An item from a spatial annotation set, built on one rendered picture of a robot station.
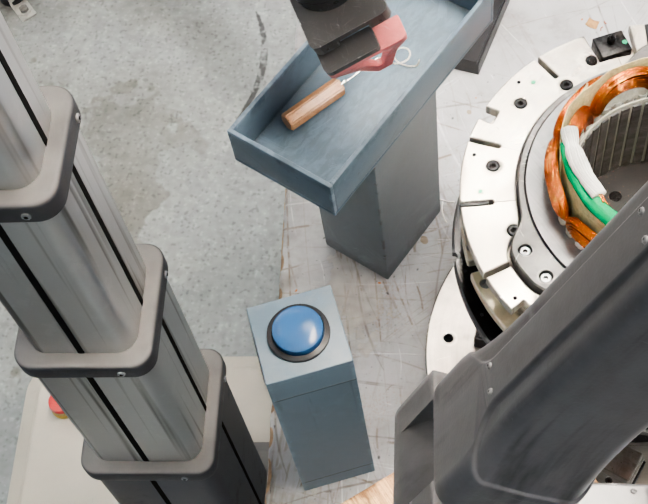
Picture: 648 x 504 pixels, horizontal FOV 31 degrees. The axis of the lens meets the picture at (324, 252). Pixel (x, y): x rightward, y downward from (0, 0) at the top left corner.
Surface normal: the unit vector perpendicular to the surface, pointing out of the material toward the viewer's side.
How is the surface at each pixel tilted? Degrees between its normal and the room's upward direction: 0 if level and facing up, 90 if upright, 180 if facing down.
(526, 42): 0
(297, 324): 2
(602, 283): 63
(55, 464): 0
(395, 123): 90
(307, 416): 90
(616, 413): 83
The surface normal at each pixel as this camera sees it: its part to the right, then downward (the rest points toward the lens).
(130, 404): -0.04, 0.87
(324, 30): -0.34, -0.20
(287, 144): -0.11, -0.50
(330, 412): 0.25, 0.83
